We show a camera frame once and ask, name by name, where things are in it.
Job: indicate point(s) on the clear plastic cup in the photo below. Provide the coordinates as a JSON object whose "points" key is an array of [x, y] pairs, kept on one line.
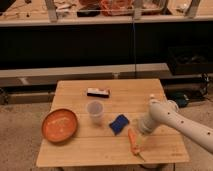
{"points": [[95, 110]]}

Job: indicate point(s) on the blue sponge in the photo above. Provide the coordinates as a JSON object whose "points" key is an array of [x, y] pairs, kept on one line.
{"points": [[118, 124]]}

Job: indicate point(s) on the black bin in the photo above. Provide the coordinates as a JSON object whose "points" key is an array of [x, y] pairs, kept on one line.
{"points": [[187, 60]]}

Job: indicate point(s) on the wooden table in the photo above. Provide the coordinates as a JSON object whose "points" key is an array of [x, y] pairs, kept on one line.
{"points": [[97, 145]]}

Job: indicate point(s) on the orange pepper with green stem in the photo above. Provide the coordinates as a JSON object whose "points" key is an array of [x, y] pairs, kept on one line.
{"points": [[132, 137]]}

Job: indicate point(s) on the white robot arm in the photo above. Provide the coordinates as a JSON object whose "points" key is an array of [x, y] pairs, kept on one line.
{"points": [[166, 113]]}

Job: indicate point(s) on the orange bowl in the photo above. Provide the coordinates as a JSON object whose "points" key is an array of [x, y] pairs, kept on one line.
{"points": [[59, 125]]}

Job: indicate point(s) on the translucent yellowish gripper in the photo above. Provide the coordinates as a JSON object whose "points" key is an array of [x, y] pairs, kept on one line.
{"points": [[140, 140]]}

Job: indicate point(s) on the black and red box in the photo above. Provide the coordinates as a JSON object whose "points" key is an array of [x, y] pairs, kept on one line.
{"points": [[96, 92]]}

